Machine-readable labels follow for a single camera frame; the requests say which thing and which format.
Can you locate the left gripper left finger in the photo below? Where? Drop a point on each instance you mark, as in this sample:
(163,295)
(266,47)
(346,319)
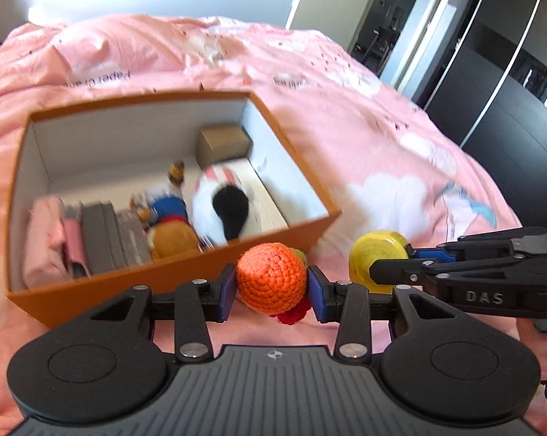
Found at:
(113,359)

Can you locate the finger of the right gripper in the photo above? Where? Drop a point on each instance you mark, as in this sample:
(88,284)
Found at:
(480,246)
(475,286)

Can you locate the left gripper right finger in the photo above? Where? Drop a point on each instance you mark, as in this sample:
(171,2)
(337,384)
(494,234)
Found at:
(406,359)

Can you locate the dark grey box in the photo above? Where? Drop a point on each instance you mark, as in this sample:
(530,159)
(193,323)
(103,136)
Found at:
(101,239)

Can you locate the grey photo card box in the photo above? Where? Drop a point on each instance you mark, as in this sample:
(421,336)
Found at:
(133,239)

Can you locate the brown raccoon plush toy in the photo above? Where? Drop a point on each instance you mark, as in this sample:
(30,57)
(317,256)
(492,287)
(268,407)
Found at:
(162,212)

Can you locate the orange crochet fruit toy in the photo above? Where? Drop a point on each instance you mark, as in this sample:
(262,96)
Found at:
(272,279)

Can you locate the panda plush toy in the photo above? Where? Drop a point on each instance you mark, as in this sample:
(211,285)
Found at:
(220,206)

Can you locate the long white box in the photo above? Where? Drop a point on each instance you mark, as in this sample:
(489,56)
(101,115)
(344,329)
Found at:
(264,214)

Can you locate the gold square box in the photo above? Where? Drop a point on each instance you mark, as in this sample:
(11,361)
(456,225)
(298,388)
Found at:
(223,142)

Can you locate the pink folded cloth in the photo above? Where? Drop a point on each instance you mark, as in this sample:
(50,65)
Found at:
(43,263)

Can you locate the pink patterned duvet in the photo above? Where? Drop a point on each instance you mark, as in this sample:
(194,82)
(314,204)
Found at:
(383,159)

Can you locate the black wardrobe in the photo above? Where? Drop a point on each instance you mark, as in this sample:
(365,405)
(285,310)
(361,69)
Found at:
(489,96)

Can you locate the orange cardboard box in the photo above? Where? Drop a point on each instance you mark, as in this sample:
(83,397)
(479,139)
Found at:
(106,151)

